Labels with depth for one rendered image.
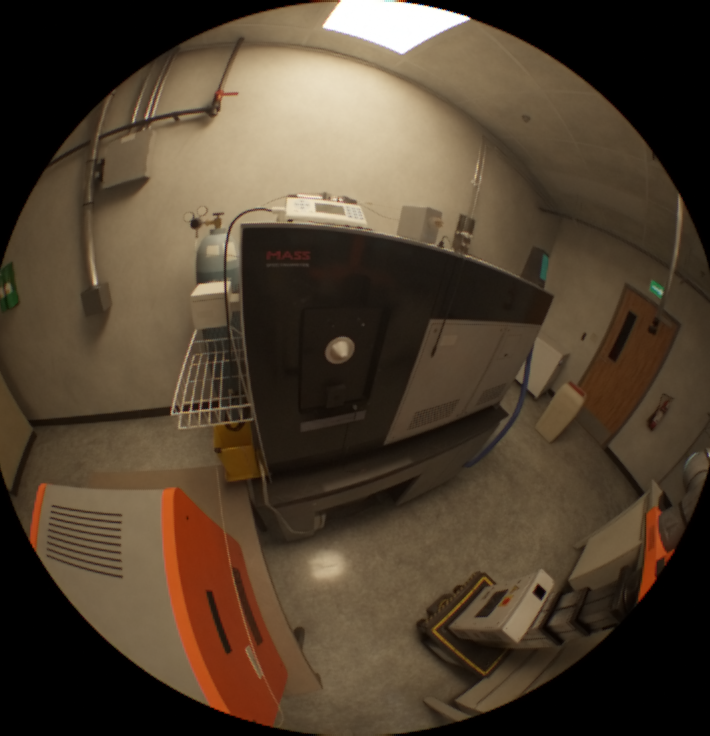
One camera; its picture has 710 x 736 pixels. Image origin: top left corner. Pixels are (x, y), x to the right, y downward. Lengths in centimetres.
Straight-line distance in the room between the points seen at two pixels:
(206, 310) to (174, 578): 63
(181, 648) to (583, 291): 428
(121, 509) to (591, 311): 427
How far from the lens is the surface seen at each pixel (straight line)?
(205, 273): 117
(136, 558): 39
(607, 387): 406
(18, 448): 328
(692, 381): 423
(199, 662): 36
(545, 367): 350
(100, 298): 174
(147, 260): 166
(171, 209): 159
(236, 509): 81
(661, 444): 434
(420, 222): 81
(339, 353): 45
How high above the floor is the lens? 144
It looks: 34 degrees down
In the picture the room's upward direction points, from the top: 11 degrees clockwise
